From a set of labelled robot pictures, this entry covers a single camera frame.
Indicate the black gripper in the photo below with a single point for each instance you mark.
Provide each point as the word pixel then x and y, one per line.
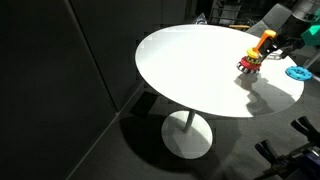
pixel 288 38

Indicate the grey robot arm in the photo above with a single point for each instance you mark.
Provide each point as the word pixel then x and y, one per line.
pixel 305 10

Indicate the black white striped base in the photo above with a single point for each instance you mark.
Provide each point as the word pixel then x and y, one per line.
pixel 248 70

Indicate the white round table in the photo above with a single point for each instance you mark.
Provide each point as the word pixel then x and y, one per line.
pixel 195 66

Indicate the black clamp stand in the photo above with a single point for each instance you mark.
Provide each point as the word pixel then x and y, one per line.
pixel 302 163

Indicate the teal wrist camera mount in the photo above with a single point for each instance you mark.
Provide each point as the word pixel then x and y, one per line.
pixel 311 36

